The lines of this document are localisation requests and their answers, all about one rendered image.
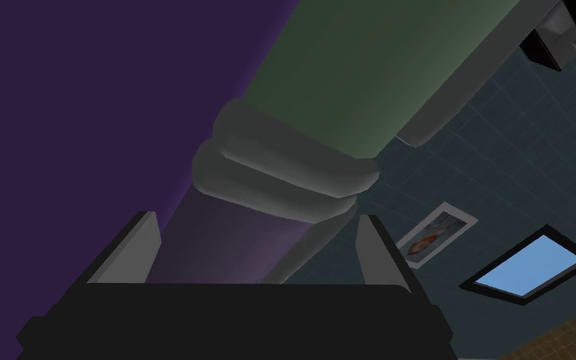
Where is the green door leaf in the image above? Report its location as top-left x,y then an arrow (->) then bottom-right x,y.
144,0 -> 564,285

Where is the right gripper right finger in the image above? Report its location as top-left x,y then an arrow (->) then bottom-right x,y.
355,214 -> 413,294

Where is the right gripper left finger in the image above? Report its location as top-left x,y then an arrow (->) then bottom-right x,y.
86,210 -> 162,285

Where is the white framed wall picture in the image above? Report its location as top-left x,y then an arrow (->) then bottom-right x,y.
396,201 -> 480,271

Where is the black framed window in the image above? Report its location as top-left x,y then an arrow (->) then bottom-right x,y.
458,224 -> 576,306

